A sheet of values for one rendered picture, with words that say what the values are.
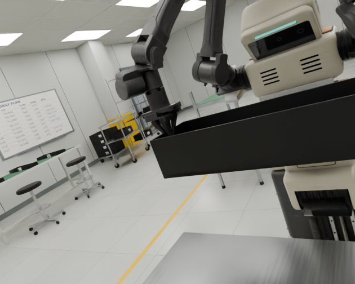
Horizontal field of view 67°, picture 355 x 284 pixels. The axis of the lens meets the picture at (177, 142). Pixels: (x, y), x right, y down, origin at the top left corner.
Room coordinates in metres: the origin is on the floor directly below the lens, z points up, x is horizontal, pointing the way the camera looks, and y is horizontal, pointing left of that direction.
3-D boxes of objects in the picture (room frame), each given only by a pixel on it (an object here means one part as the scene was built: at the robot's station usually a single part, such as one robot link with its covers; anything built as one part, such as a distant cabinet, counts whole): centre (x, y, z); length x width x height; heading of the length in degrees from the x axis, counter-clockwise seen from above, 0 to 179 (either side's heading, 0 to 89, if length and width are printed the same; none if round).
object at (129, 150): (5.90, 1.02, 0.50); 0.90 x 0.54 x 1.00; 160
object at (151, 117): (0.78, 0.02, 1.14); 0.07 x 0.07 x 0.09; 52
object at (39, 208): (3.72, 2.15, 0.31); 0.53 x 0.50 x 0.62; 146
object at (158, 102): (0.77, 0.01, 1.21); 0.10 x 0.07 x 0.07; 52
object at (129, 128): (5.86, 1.04, 0.63); 0.40 x 0.30 x 0.14; 160
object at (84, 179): (4.50, 1.68, 0.31); 0.53 x 0.50 x 0.62; 169
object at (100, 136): (6.75, 1.64, 0.38); 0.64 x 0.44 x 0.75; 59
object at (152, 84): (0.77, 0.01, 1.27); 0.07 x 0.06 x 0.07; 126
